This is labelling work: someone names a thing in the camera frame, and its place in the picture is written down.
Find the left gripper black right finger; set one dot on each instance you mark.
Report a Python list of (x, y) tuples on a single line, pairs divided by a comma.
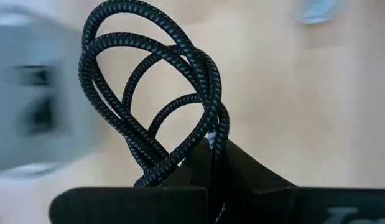
[(273, 199)]

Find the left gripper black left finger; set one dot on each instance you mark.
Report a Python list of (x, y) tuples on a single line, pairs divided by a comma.
[(130, 205)]

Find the white plastic bin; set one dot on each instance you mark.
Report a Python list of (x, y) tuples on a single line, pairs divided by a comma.
[(33, 93)]

